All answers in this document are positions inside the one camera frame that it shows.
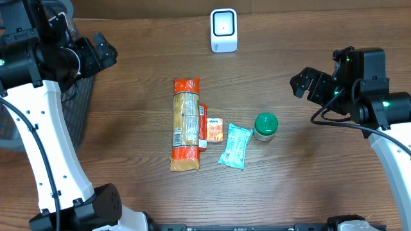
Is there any grey plastic mesh basket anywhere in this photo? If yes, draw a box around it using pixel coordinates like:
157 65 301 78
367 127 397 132
1 0 95 151

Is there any teal snack pouch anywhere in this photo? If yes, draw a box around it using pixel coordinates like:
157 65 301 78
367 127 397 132
218 123 253 170

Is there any green lidded jar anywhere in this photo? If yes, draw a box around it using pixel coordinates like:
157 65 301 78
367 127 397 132
253 112 279 141

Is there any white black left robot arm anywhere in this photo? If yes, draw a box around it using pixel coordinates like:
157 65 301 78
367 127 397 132
1 1 157 231

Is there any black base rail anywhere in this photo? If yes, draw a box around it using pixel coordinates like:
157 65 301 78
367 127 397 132
154 223 338 231

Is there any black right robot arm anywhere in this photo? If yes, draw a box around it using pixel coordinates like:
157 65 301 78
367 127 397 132
290 46 410 230

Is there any thin red snack stick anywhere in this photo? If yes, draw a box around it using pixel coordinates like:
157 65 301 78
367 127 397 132
198 103 207 151

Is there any red snack package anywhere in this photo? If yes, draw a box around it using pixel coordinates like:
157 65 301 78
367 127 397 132
170 78 200 171

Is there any white barcode scanner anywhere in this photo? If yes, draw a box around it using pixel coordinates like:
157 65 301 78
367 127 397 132
210 8 238 53

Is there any orange tissue packet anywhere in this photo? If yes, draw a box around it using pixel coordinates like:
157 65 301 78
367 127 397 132
206 118 223 142

